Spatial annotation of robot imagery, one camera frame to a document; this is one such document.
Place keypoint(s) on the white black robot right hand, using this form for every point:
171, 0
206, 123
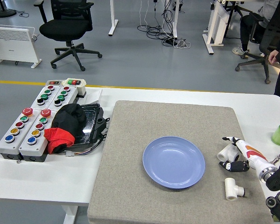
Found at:
249, 152

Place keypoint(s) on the person's hand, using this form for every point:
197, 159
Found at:
273, 56

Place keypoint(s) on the white straight pipe coupling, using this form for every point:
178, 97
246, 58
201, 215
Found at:
224, 154

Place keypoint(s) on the white tee pipe fitting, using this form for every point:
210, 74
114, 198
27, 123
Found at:
229, 189

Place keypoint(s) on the blue round plate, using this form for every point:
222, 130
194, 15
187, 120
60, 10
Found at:
173, 163

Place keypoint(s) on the black mesh office chair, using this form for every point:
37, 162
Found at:
267, 39

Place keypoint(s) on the white desk leg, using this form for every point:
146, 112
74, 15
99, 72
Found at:
175, 23
113, 23

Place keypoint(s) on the grey-brown table mat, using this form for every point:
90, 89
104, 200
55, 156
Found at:
130, 140

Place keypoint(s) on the black plastic tray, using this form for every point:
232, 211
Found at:
93, 121

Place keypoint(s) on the white paper sheet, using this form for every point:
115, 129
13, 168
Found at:
94, 95

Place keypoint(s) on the black cloth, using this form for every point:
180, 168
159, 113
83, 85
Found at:
65, 119

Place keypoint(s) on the white table leg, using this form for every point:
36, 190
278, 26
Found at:
70, 214

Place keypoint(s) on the red cloth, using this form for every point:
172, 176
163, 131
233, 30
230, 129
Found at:
58, 140

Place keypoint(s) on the five-button control box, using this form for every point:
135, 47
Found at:
4, 147
25, 149

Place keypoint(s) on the white panel heater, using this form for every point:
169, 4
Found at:
11, 44

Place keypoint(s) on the black fan stand base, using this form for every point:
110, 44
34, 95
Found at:
4, 12

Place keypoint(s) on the white desk frame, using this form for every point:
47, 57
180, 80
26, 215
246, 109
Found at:
215, 25

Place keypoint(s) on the white green-red switch box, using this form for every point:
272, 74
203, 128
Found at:
81, 88

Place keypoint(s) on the small grey switch box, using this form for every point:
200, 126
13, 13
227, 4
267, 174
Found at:
54, 82

